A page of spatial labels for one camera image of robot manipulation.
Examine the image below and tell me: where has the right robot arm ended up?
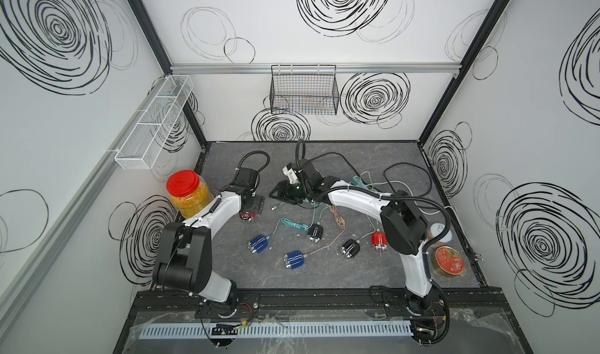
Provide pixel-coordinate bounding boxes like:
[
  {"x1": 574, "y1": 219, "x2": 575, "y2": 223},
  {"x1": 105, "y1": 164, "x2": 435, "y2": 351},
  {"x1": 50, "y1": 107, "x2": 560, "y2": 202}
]
[{"x1": 269, "y1": 159, "x2": 433, "y2": 299}]

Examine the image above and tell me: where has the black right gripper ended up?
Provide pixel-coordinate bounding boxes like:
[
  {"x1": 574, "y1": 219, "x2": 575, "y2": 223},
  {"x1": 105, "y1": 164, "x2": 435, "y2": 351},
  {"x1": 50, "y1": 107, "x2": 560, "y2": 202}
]
[{"x1": 267, "y1": 182, "x2": 312, "y2": 206}]

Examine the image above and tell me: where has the teal USB charger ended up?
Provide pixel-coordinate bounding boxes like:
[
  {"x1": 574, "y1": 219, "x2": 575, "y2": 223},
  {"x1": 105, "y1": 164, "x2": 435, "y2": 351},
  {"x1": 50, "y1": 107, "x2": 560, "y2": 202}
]
[{"x1": 351, "y1": 176, "x2": 368, "y2": 189}]

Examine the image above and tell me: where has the red round tin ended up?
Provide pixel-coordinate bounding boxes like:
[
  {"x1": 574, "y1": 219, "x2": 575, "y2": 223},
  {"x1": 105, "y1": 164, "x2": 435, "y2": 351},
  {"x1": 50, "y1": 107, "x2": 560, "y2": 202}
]
[{"x1": 433, "y1": 246, "x2": 466, "y2": 277}]

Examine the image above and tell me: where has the clear jar of yellow flakes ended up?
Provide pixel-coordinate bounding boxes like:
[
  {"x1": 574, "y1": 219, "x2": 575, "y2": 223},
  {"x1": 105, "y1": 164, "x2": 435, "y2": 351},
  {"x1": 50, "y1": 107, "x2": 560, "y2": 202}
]
[{"x1": 167, "y1": 169, "x2": 214, "y2": 219}]

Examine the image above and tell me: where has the white wire shelf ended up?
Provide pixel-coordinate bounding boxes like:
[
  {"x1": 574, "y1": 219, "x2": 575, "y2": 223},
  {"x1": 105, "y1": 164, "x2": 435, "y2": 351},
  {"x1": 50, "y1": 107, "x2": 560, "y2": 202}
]
[{"x1": 114, "y1": 75, "x2": 194, "y2": 170}]

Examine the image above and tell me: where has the white slotted cable duct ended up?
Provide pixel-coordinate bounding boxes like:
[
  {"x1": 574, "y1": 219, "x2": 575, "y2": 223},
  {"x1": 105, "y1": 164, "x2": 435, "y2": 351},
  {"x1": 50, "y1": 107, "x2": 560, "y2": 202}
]
[{"x1": 139, "y1": 321, "x2": 413, "y2": 339}]

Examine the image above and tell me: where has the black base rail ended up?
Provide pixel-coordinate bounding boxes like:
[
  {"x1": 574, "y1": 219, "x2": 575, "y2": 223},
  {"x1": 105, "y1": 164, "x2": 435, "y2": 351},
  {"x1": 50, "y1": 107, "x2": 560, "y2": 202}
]
[{"x1": 133, "y1": 285, "x2": 507, "y2": 320}]

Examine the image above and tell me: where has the aluminium wall rail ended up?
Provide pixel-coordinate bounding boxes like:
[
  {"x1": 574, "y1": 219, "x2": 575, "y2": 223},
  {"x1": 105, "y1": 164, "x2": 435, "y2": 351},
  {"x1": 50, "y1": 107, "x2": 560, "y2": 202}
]
[{"x1": 170, "y1": 63, "x2": 462, "y2": 75}]

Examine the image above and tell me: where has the pink charging cable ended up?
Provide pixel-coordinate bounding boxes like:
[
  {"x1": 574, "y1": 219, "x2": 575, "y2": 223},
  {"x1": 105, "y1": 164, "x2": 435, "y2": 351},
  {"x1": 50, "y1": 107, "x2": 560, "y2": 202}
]
[{"x1": 303, "y1": 205, "x2": 347, "y2": 257}]

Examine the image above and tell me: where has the black corner frame post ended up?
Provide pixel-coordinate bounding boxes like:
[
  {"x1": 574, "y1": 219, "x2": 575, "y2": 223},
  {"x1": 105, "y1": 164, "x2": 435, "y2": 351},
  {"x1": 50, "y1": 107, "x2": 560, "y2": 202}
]
[{"x1": 127, "y1": 0, "x2": 208, "y2": 149}]

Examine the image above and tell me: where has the white lidded container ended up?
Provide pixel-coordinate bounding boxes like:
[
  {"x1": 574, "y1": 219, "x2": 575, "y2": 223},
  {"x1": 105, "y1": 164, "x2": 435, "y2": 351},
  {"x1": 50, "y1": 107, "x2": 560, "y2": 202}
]
[{"x1": 426, "y1": 222, "x2": 454, "y2": 247}]

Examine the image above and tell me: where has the black wire basket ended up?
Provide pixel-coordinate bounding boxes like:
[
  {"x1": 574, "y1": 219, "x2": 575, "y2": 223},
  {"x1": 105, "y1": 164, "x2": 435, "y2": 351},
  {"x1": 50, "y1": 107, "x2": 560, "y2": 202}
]
[{"x1": 269, "y1": 73, "x2": 340, "y2": 116}]

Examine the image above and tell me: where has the black power strip cord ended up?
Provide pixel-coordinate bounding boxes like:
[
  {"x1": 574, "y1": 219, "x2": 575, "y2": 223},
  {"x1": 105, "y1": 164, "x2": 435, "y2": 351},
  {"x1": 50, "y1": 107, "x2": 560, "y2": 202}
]
[{"x1": 308, "y1": 151, "x2": 434, "y2": 200}]

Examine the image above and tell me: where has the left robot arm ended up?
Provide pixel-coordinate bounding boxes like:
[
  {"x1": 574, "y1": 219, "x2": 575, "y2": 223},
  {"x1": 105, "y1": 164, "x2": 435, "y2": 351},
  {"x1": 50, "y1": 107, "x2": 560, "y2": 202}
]
[{"x1": 152, "y1": 167, "x2": 264, "y2": 305}]

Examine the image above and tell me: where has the bundled teal cable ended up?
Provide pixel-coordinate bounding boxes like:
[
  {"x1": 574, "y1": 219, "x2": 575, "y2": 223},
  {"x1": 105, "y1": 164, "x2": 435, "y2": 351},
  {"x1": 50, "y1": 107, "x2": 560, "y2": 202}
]
[{"x1": 266, "y1": 216, "x2": 310, "y2": 238}]

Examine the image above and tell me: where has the right black corner post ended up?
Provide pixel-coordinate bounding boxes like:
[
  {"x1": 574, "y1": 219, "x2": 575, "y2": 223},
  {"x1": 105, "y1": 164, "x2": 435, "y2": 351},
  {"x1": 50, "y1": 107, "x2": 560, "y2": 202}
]
[{"x1": 418, "y1": 0, "x2": 511, "y2": 146}]

